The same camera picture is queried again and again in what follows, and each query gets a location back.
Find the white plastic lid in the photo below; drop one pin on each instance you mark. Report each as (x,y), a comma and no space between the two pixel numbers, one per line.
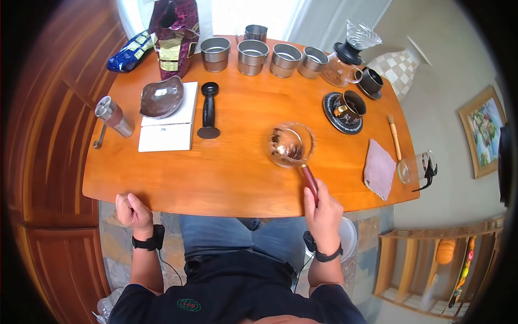
(349,239)

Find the framed picture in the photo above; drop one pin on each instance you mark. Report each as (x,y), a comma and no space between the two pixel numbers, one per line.
(483,129)

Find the white curtain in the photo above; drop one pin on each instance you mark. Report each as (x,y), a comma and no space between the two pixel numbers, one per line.
(315,20)

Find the person's left fingers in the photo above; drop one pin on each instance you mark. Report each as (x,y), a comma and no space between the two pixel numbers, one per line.
(121,206)

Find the blue coffee bag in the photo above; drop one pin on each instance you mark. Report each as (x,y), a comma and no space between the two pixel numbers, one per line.
(129,52)

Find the coffee beans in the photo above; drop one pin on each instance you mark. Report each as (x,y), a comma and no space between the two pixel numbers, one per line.
(278,137)

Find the glass french press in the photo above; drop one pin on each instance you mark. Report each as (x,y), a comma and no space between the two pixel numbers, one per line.
(415,168)

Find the person's right thumb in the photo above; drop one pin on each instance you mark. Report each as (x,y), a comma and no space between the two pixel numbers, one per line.
(309,208)

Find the plain black cup with saucer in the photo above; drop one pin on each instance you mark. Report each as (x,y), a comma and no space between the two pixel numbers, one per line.
(370,83)

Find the pink cloth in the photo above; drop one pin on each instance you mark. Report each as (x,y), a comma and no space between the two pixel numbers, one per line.
(378,168)

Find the person's right hand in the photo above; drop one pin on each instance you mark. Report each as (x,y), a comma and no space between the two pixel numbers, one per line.
(325,222)

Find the person's left hand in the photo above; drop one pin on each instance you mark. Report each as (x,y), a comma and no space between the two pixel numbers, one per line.
(135,216)

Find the person's left thumb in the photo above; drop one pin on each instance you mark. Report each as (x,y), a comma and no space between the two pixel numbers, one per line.
(133,201)

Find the wooden door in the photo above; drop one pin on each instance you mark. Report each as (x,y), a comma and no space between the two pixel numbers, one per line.
(60,162)

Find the orange pumpkin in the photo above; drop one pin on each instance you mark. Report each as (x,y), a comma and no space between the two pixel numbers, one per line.
(445,252)

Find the steel manual coffee grinder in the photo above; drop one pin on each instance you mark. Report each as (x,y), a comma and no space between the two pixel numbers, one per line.
(115,117)

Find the black coffee scoop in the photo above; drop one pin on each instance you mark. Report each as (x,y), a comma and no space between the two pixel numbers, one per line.
(209,111)

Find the person's body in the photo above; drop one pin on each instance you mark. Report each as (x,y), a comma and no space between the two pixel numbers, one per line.
(230,291)

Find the clear plastic bottle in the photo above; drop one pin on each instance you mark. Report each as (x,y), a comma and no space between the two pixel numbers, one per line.
(106,305)

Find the steel cup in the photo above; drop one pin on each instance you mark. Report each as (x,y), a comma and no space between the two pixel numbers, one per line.
(311,64)
(215,56)
(284,64)
(251,60)

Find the black patterned saucer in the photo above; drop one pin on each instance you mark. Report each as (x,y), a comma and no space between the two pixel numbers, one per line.
(334,117)

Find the person's legs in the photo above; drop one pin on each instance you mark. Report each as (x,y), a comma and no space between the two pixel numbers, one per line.
(226,237)

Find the person's right index finger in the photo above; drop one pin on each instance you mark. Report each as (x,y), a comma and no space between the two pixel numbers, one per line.
(322,189)

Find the black and gold cup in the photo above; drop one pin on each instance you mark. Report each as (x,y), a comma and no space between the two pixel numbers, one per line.
(349,109)

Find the white kitchen scale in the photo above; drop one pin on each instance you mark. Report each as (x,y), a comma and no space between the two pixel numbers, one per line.
(170,133)

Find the purple coffee bag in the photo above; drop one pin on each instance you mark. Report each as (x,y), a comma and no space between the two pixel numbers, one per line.
(176,40)

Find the glass coffee dripper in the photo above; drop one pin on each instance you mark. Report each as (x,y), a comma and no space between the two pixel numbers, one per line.
(356,40)

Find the wooden shelf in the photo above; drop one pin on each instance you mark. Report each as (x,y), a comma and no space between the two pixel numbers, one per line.
(408,263)

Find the glass coffee server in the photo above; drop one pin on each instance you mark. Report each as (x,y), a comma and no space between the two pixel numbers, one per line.
(338,73)

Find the brown ceramic dish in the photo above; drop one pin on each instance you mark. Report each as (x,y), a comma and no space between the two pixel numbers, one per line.
(162,97)

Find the wooden brush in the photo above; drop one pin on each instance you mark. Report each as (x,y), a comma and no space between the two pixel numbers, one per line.
(394,135)

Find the black wrist band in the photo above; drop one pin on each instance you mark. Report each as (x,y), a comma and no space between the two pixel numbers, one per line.
(150,241)
(323,255)

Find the steel milk pitcher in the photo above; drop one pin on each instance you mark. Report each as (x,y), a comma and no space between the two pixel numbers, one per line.
(255,33)

